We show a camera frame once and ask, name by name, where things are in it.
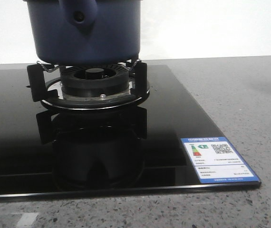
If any blue energy efficiency label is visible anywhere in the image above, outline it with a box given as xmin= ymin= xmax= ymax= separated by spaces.
xmin=181 ymin=137 xmax=260 ymax=184

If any black metal pot support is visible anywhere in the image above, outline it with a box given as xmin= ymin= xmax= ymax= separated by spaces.
xmin=27 ymin=60 xmax=150 ymax=111

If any black gas burner head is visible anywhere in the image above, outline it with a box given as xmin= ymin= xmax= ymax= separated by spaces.
xmin=60 ymin=64 xmax=129 ymax=97

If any dark blue cooking pot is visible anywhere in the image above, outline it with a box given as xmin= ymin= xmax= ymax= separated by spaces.
xmin=26 ymin=0 xmax=141 ymax=66

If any black glass gas cooktop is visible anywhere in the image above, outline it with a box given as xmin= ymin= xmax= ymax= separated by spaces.
xmin=0 ymin=65 xmax=261 ymax=201

